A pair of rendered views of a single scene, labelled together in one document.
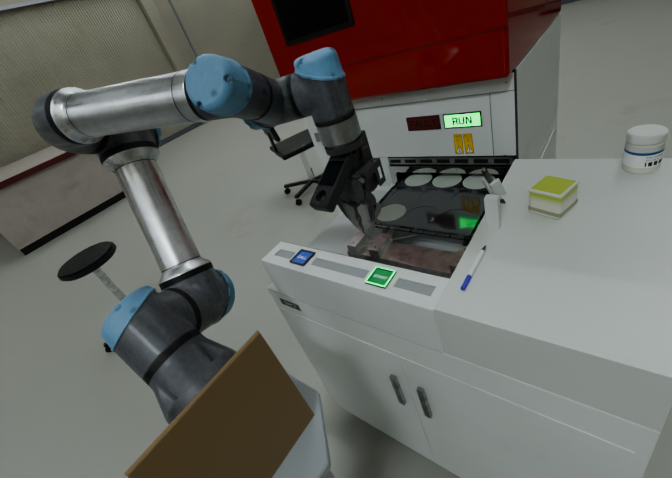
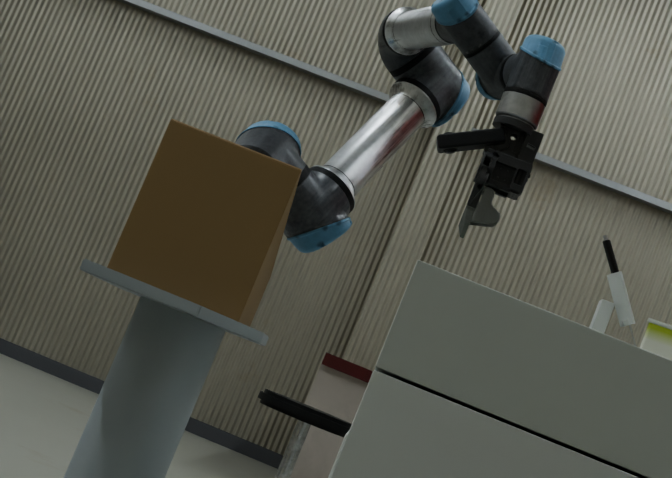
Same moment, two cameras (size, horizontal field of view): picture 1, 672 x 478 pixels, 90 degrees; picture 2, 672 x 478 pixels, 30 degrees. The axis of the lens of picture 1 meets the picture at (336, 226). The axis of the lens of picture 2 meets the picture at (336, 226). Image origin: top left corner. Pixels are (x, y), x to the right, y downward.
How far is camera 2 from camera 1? 1.87 m
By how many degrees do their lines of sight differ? 59
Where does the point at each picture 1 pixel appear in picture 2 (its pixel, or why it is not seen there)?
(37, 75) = (637, 334)
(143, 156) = (417, 99)
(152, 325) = (269, 137)
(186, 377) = not seen: hidden behind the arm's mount
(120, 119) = (410, 22)
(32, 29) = not seen: outside the picture
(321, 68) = (530, 43)
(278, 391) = (253, 236)
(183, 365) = not seen: hidden behind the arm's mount
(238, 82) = (459, 3)
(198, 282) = (325, 183)
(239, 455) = (188, 224)
